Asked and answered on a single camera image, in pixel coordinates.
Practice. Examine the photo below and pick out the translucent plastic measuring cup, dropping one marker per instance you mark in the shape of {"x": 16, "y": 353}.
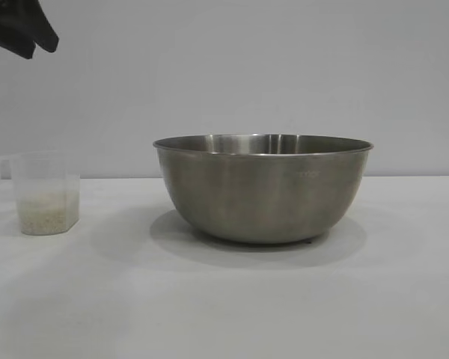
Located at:
{"x": 46, "y": 179}

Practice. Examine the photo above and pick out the stainless steel mixing bowl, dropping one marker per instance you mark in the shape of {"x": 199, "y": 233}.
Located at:
{"x": 262, "y": 190}

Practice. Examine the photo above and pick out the white rice grains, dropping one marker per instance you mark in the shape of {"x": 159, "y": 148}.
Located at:
{"x": 46, "y": 217}

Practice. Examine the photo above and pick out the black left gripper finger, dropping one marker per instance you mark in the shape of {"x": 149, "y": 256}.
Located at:
{"x": 45, "y": 33}
{"x": 11, "y": 37}

